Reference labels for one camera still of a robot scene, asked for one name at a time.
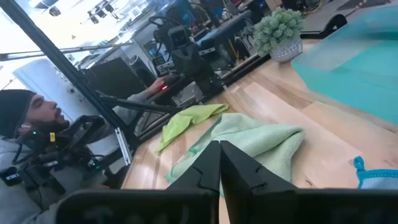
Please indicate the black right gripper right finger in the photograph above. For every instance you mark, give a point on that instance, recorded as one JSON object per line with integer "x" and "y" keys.
{"x": 245, "y": 183}

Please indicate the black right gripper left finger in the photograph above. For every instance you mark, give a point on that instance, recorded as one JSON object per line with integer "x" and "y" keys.
{"x": 205, "y": 174}

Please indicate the mint green microfiber towel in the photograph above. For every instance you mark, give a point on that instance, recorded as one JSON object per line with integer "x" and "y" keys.
{"x": 248, "y": 137}

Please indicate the light blue microfiber towel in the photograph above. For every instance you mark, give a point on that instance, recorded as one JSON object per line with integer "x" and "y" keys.
{"x": 376, "y": 179}

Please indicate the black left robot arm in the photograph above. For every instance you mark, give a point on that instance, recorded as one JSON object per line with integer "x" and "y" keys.
{"x": 158, "y": 34}

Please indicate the lime green microfiber towel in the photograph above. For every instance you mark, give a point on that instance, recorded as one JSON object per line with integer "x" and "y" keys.
{"x": 186, "y": 119}

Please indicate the dark grey laptop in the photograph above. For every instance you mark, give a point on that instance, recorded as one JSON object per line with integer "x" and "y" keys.
{"x": 118, "y": 77}

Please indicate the artificial plant in white pot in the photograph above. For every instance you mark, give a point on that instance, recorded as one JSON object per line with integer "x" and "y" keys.
{"x": 280, "y": 31}

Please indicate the person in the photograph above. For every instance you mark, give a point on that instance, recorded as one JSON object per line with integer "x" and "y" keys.
{"x": 43, "y": 109}

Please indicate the teal translucent plastic bin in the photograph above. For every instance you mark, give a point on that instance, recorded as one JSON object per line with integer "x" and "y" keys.
{"x": 357, "y": 68}

